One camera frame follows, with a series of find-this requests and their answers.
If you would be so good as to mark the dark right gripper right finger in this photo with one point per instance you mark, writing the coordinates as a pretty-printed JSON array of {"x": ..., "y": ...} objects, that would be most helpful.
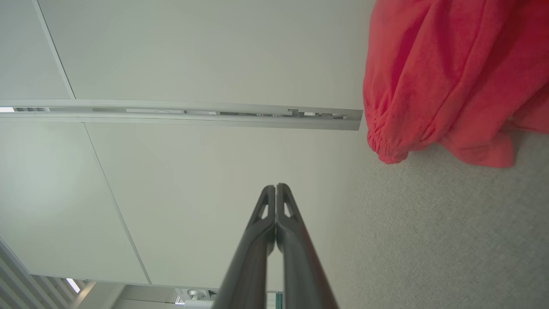
[{"x": 300, "y": 270}]

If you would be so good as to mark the grey metal partition post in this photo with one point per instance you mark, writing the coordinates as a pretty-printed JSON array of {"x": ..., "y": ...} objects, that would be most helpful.
[{"x": 171, "y": 120}]

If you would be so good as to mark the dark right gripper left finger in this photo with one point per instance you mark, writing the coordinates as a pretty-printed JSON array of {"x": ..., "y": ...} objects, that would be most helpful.
[{"x": 248, "y": 266}]

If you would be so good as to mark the white device with round lens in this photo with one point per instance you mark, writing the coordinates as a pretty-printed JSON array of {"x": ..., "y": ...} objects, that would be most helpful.
[{"x": 195, "y": 295}]

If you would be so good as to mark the white slatted wall panel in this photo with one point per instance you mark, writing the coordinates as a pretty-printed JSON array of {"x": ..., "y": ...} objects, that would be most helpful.
[{"x": 25, "y": 287}]

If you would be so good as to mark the red shorts with white stripe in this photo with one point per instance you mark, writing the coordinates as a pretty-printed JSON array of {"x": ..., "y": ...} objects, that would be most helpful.
[{"x": 450, "y": 73}]

